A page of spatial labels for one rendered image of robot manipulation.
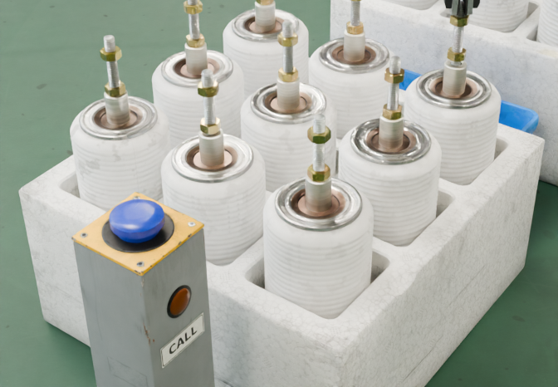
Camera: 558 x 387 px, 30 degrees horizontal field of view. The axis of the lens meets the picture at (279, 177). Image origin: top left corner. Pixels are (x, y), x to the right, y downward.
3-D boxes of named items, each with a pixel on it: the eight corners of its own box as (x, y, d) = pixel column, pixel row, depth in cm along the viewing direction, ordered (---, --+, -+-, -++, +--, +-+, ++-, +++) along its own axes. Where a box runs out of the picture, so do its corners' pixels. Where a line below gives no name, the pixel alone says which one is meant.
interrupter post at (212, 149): (226, 154, 97) (224, 124, 95) (225, 169, 95) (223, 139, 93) (200, 154, 97) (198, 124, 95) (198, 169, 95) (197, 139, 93)
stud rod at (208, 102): (219, 143, 94) (215, 71, 90) (212, 148, 94) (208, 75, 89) (211, 139, 95) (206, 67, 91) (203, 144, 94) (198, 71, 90)
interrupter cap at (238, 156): (253, 138, 99) (253, 131, 98) (253, 184, 93) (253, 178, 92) (173, 139, 99) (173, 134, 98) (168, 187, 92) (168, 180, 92)
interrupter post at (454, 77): (454, 100, 104) (457, 71, 102) (436, 91, 105) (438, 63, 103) (470, 92, 105) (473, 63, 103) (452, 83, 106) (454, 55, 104)
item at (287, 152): (301, 286, 108) (301, 141, 98) (227, 252, 113) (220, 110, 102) (350, 237, 114) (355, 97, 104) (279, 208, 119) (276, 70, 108)
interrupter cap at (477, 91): (457, 120, 101) (457, 114, 100) (399, 90, 105) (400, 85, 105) (506, 93, 105) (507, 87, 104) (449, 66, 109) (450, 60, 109)
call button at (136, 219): (177, 231, 77) (174, 208, 76) (140, 259, 75) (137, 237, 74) (137, 212, 79) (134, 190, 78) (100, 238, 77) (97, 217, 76)
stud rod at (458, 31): (458, 68, 104) (464, -1, 100) (461, 73, 103) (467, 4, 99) (448, 70, 104) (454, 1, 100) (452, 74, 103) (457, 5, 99)
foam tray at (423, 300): (525, 267, 121) (546, 138, 110) (336, 493, 95) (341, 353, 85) (258, 156, 140) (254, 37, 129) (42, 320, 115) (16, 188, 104)
